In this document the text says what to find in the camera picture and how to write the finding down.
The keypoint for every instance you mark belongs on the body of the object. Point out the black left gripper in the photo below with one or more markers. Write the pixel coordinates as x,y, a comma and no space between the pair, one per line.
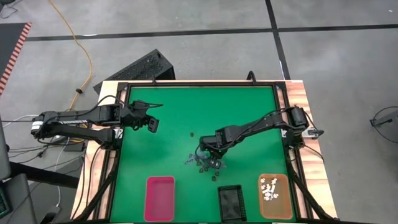
136,116

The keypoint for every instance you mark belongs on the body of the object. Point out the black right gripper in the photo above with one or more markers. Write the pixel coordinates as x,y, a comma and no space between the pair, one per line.
211,147

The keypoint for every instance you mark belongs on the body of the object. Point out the black slotted plastic basket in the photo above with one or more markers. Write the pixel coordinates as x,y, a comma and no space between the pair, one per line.
231,202

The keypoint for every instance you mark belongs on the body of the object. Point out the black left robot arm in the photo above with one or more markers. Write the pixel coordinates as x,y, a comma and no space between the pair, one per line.
77,118

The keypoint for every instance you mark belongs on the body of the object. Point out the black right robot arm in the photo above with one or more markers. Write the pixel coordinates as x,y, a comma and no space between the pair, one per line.
248,127

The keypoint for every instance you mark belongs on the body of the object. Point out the green table mat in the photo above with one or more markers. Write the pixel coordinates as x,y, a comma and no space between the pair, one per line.
186,109

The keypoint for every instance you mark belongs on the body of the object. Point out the black perforated computer case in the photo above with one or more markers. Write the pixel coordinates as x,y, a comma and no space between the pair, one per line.
140,67

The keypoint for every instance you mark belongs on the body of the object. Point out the pink plastic bin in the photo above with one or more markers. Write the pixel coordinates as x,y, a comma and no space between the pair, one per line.
158,211

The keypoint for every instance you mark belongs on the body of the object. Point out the orange plastic bin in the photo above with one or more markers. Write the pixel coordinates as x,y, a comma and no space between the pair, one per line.
280,208

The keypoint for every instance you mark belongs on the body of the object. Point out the black power adapter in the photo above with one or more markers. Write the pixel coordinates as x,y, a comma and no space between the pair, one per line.
74,147

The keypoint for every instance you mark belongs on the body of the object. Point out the wooden table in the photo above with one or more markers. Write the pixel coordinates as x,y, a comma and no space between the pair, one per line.
298,96

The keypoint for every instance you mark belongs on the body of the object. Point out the black floor beam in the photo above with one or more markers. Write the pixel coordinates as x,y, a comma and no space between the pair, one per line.
46,175

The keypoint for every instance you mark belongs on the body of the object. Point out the gray monitor back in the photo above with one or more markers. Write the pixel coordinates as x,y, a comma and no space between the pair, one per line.
3,149

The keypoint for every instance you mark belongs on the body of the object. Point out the black orange-striped floor mat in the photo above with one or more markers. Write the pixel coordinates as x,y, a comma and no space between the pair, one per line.
9,40

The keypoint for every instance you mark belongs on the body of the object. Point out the small display screen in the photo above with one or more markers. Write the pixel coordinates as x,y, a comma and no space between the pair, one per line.
3,202

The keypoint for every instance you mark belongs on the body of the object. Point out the black frame bracket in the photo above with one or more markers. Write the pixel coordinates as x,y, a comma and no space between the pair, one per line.
153,80

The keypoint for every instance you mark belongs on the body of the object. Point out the black aluminium table frame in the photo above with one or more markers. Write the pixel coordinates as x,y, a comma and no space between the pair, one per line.
202,84

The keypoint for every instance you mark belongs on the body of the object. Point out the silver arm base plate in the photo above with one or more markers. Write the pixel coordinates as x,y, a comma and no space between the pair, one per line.
306,133

